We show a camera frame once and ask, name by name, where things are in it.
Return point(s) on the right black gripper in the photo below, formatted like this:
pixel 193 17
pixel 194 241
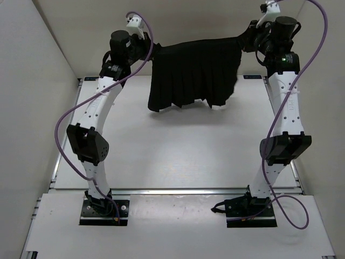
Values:
pixel 252 32

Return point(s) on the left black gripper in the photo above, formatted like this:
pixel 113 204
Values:
pixel 146 41

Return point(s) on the black pleated skirt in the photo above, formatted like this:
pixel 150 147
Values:
pixel 202 69

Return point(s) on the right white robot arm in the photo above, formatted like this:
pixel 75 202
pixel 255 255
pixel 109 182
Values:
pixel 286 139

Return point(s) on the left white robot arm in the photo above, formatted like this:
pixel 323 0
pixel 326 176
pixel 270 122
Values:
pixel 85 136

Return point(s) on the right blue table label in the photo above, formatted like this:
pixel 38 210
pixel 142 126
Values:
pixel 252 76

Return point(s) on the blue table label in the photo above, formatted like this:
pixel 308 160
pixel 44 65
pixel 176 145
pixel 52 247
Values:
pixel 91 78
pixel 252 76

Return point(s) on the left blue table label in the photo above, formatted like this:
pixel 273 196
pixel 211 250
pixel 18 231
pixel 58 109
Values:
pixel 91 78

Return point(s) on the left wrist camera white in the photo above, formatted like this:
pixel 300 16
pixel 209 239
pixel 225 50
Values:
pixel 135 26

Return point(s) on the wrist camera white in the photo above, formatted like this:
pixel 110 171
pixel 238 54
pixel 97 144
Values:
pixel 270 10
pixel 135 26

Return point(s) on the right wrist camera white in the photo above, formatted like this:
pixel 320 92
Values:
pixel 270 10

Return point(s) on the aluminium table rail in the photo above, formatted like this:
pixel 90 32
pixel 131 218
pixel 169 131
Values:
pixel 180 191

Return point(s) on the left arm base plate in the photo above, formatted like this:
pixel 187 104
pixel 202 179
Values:
pixel 90 216

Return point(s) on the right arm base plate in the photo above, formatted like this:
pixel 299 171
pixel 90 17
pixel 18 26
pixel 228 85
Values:
pixel 247 212

